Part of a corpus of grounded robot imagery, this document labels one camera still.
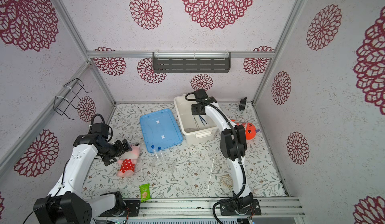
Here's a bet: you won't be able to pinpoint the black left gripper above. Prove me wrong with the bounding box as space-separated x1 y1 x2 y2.
100 138 132 166

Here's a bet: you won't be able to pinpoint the blue tweezers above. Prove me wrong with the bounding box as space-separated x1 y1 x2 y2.
199 115 208 126

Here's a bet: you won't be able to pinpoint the white plastic storage bin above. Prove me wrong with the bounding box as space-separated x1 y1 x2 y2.
173 96 218 144

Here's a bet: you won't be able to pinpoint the glass stirring rod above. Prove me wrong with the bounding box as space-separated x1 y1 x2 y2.
207 156 215 192

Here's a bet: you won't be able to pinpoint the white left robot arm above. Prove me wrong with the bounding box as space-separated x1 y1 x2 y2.
33 134 132 224

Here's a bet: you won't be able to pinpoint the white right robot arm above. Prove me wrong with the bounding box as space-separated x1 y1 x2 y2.
191 101 254 215

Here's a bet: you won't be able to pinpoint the pink frog plush toy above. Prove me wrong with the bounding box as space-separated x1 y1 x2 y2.
116 145 140 177

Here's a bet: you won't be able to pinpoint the blue plastic bin lid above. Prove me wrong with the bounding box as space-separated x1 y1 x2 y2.
139 109 183 153

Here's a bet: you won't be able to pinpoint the green snack packet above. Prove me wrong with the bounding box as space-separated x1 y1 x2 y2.
139 183 151 203

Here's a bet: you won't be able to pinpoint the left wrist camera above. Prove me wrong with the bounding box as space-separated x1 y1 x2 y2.
88 113 113 142

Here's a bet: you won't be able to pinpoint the grey wall shelf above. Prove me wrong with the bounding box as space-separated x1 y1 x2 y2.
152 52 231 74

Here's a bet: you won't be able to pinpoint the black wire wall rack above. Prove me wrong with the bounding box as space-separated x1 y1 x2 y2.
52 78 92 120

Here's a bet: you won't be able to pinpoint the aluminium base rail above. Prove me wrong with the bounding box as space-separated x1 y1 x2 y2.
52 196 307 224

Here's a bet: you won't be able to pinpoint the aluminium frame post right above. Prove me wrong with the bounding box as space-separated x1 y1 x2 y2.
252 0 308 108

